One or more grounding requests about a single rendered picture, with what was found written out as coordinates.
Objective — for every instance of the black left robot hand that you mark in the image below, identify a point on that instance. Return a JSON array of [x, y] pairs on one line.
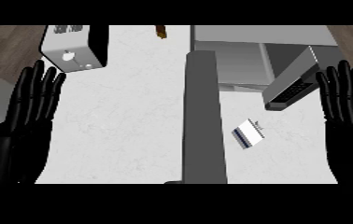
[[29, 115]]

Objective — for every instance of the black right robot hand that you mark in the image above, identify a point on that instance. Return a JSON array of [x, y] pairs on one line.
[[339, 131]]

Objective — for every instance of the white and blue milk carton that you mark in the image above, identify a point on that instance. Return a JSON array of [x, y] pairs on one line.
[[249, 133]]

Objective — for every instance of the grey microwave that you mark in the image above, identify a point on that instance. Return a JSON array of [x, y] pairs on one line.
[[270, 62]]

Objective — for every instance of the silver and black toaster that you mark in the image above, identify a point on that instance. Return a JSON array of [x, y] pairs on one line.
[[76, 48]]

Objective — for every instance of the brown bottle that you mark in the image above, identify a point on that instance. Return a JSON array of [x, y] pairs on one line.
[[162, 31]]

